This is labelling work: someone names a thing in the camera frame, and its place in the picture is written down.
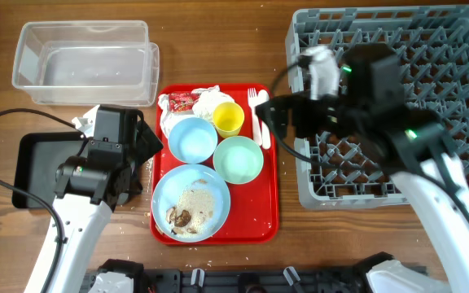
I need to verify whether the grey dishwasher rack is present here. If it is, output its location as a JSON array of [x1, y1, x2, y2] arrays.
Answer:
[[285, 5, 469, 210]]

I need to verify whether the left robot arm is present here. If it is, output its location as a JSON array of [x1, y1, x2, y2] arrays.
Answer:
[[25, 105, 163, 292]]

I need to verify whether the light blue bowl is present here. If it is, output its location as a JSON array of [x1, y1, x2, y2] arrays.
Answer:
[[168, 117, 218, 164]]

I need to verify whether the yellow plastic cup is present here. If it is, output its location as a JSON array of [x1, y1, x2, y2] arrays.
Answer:
[[213, 102, 244, 138]]

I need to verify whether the black plastic bin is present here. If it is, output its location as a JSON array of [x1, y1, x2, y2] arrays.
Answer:
[[14, 132, 99, 204]]

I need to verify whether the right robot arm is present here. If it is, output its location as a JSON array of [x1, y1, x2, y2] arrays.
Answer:
[[256, 43, 469, 292]]

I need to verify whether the clear plastic bin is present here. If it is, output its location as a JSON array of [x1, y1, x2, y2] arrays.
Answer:
[[11, 20, 160, 107]]

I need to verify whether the red strawberry snack wrapper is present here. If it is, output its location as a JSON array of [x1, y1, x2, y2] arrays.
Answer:
[[169, 93, 199, 112]]

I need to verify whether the red serving tray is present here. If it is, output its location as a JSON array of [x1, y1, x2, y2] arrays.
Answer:
[[150, 83, 279, 246]]

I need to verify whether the crumpled white napkin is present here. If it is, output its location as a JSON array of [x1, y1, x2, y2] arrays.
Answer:
[[191, 85, 235, 123]]

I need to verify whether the light blue plate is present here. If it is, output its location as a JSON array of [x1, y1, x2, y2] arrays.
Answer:
[[151, 164, 231, 243]]

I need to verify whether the white plastic spoon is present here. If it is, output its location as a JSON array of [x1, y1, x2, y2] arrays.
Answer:
[[258, 90, 271, 150]]

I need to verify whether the white plastic fork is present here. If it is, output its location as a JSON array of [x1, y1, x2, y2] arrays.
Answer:
[[248, 88, 262, 147]]

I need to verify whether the light green bowl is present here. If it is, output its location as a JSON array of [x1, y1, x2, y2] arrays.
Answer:
[[213, 136, 264, 185]]

